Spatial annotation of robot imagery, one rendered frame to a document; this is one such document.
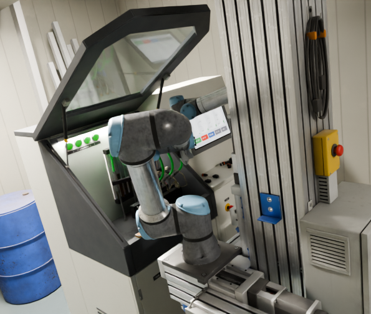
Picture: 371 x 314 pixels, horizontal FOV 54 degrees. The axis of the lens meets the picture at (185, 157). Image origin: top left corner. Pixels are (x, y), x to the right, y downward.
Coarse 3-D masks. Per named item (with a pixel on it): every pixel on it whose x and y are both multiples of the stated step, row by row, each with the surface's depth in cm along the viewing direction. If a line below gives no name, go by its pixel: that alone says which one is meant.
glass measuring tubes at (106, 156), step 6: (102, 150) 224; (108, 150) 223; (108, 156) 224; (108, 162) 226; (114, 162) 228; (120, 162) 231; (108, 168) 227; (120, 168) 232; (126, 168) 235; (108, 174) 228; (120, 174) 234; (126, 174) 236; (114, 180) 229; (114, 186) 231; (120, 186) 233; (126, 186) 235; (114, 192) 232; (120, 192) 235; (126, 192) 236; (132, 192) 239; (114, 198) 233; (126, 198) 235
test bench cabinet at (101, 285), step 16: (80, 256) 209; (80, 272) 217; (96, 272) 202; (112, 272) 189; (96, 288) 209; (112, 288) 195; (128, 288) 182; (96, 304) 217; (112, 304) 201; (128, 304) 188
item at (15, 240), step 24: (24, 192) 326; (0, 216) 283; (24, 216) 291; (0, 240) 288; (24, 240) 293; (0, 264) 296; (24, 264) 297; (48, 264) 310; (24, 288) 301; (48, 288) 311
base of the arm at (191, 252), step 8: (184, 240) 137; (192, 240) 133; (200, 240) 133; (208, 240) 134; (216, 240) 141; (184, 248) 137; (192, 248) 134; (200, 248) 134; (208, 248) 134; (216, 248) 136; (184, 256) 137; (192, 256) 134; (200, 256) 135; (208, 256) 134; (216, 256) 136; (192, 264) 135; (200, 264) 134
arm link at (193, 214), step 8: (176, 200) 135; (184, 200) 134; (192, 200) 134; (200, 200) 134; (176, 208) 133; (184, 208) 130; (192, 208) 129; (200, 208) 130; (208, 208) 134; (176, 216) 131; (184, 216) 131; (192, 216) 130; (200, 216) 131; (208, 216) 134; (176, 224) 131; (184, 224) 131; (192, 224) 131; (200, 224) 131; (208, 224) 134; (176, 232) 133; (184, 232) 133; (192, 232) 132; (200, 232) 132; (208, 232) 134
